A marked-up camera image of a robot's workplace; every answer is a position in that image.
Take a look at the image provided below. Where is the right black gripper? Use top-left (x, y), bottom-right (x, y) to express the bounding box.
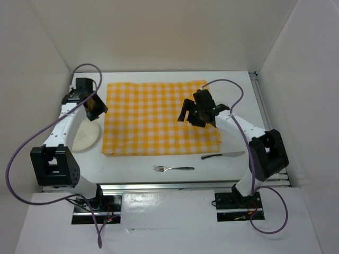
top-left (177, 98), bottom-right (206, 128)

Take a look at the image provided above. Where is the cream round plate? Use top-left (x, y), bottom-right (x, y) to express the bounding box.
top-left (72, 119), bottom-right (100, 152)

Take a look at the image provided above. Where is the clear plastic cup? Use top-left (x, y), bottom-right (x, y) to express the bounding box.
top-left (216, 102), bottom-right (230, 111)

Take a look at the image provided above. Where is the yellow white checkered cloth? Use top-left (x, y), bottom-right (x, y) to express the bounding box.
top-left (102, 80), bottom-right (221, 156)

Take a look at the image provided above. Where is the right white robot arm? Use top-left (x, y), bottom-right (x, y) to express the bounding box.
top-left (178, 89), bottom-right (289, 207)

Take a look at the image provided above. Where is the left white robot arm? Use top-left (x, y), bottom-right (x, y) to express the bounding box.
top-left (30, 78), bottom-right (108, 211)

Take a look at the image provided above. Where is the silver fork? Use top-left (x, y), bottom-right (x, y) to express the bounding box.
top-left (153, 165), bottom-right (195, 172)

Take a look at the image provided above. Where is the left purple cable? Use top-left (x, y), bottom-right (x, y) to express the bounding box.
top-left (5, 63), bottom-right (112, 249)

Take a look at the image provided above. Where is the purple cable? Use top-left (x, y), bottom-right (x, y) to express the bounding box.
top-left (200, 79), bottom-right (289, 234)
top-left (5, 63), bottom-right (112, 249)

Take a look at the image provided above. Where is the black handled table knife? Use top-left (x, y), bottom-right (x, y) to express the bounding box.
top-left (201, 151), bottom-right (245, 160)

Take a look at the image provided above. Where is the front aluminium rail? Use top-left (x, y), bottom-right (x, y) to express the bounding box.
top-left (41, 178), bottom-right (291, 193)

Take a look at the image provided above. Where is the aluminium rail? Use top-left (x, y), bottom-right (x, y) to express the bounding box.
top-left (41, 178), bottom-right (291, 193)
top-left (248, 72), bottom-right (291, 188)

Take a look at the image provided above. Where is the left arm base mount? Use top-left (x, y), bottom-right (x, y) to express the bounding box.
top-left (67, 194), bottom-right (122, 225)

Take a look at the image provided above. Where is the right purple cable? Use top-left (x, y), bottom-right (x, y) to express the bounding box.
top-left (200, 79), bottom-right (289, 234)

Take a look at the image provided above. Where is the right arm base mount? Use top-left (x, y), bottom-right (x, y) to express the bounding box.
top-left (211, 192), bottom-right (265, 222)

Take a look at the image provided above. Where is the right side aluminium rail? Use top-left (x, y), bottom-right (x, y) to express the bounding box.
top-left (248, 72), bottom-right (291, 188)

